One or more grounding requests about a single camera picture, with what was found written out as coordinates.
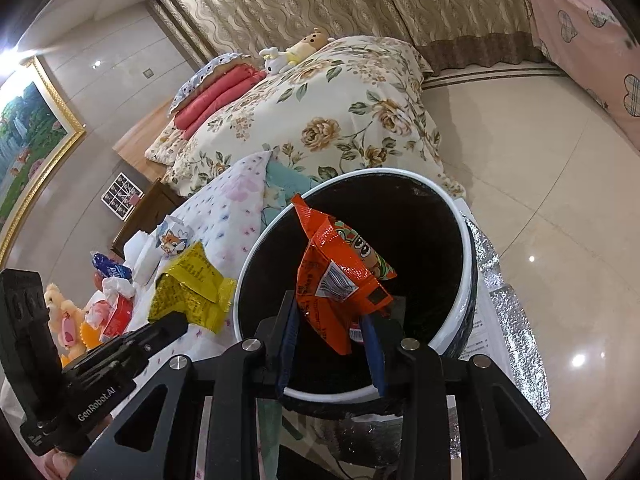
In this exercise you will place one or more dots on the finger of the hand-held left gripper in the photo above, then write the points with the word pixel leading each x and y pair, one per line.
pixel 140 342

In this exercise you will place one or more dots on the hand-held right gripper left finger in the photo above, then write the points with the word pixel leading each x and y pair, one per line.
pixel 289 345

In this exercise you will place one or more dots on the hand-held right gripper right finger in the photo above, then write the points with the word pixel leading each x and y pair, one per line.
pixel 375 355

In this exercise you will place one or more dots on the white plastic bag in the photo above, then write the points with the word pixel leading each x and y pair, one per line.
pixel 117 310

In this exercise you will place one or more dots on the yellow snack wrapper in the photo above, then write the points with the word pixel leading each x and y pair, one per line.
pixel 190 280

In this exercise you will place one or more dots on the orange snack wrapper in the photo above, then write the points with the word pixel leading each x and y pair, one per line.
pixel 325 260

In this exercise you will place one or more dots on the white trash bin black liner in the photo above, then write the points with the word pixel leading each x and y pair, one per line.
pixel 425 260

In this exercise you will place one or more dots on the person's left hand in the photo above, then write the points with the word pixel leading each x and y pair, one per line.
pixel 59 467

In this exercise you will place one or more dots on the pink yellow plush bear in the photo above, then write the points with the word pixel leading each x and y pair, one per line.
pixel 67 320

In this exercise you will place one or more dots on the blue snack packet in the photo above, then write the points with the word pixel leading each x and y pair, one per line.
pixel 107 265

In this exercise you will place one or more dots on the white wrapper cartoon fox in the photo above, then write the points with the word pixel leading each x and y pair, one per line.
pixel 172 240

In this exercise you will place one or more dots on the dark wooden nightstand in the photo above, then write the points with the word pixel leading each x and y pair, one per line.
pixel 150 215

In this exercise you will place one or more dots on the silver foil mat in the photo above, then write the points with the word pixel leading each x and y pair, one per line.
pixel 510 320

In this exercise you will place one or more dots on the white sheet blue pink flowers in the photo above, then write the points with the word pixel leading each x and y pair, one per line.
pixel 225 220

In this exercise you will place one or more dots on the black white photo card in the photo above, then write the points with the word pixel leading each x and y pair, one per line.
pixel 122 195

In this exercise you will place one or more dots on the teal cloth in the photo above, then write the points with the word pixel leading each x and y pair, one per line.
pixel 280 190

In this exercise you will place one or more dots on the light wooden headboard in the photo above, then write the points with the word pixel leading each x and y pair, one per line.
pixel 145 140

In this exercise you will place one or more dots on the gold framed landscape painting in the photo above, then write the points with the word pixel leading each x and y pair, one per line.
pixel 25 135

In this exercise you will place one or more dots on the beige floral quilt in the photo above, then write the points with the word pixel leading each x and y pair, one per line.
pixel 325 110

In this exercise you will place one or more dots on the folded red blanket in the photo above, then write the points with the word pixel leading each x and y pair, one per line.
pixel 220 95

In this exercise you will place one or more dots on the blue dotted lace pillow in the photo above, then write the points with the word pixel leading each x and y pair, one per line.
pixel 210 67

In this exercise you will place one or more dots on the white bunny plush toy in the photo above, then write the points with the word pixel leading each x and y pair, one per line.
pixel 274 60

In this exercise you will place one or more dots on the yellow spotted plush toy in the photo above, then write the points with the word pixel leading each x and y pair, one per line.
pixel 307 45

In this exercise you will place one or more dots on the beige patterned curtain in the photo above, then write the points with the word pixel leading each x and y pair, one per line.
pixel 350 0

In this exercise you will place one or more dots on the pink heart-print cloth cover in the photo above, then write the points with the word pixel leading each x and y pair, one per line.
pixel 575 10

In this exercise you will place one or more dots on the wall switch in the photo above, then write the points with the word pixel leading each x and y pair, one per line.
pixel 147 72

